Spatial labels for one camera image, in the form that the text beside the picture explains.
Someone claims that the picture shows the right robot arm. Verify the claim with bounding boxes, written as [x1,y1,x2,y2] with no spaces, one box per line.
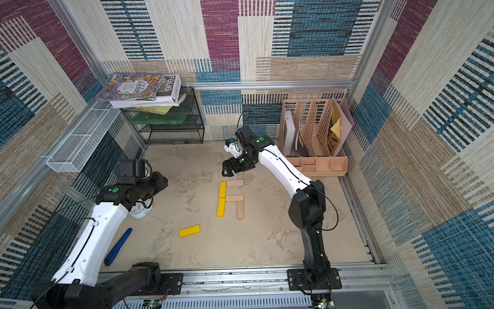
[222,126,342,293]

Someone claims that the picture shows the white book in organizer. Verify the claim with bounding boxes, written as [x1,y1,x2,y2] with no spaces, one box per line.
[283,111,297,157]

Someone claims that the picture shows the yellow block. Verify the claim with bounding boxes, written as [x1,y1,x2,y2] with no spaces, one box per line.
[219,182,226,198]
[217,198,226,218]
[179,225,201,238]

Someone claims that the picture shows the yellow black paper in organizer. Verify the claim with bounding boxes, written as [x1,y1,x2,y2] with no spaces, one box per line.
[327,101,341,155]

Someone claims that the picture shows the black wire shelf rack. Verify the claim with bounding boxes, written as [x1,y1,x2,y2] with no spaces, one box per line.
[122,87,205,145]

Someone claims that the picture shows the wooden block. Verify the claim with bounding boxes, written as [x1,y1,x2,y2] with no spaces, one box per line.
[226,180,244,187]
[237,201,244,220]
[225,194,244,203]

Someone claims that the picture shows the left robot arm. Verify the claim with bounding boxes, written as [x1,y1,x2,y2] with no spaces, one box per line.
[32,159,168,308]

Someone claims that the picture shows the black folio book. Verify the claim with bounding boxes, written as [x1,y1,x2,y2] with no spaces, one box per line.
[108,75,185,108]

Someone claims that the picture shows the green folder on shelf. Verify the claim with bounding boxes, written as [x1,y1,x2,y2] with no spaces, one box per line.
[129,112,189,126]

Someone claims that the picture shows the white alarm clock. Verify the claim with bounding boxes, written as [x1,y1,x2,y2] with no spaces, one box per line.
[129,200,153,220]

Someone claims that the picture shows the blue marker pen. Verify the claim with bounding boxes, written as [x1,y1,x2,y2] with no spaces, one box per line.
[104,228,133,267]

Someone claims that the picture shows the colourful picture book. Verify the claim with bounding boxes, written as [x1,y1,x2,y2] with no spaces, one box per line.
[96,73,165,101]

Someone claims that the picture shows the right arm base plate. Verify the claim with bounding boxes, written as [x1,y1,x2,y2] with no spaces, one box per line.
[286,268,342,292]

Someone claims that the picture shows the white wire mesh basket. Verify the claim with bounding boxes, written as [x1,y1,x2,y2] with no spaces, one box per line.
[46,107,120,173]

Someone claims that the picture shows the pink desk file organizer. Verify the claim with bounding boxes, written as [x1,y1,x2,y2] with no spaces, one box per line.
[277,99,354,178]

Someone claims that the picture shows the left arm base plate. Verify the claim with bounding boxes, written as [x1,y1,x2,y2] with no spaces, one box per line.
[131,272,184,296]

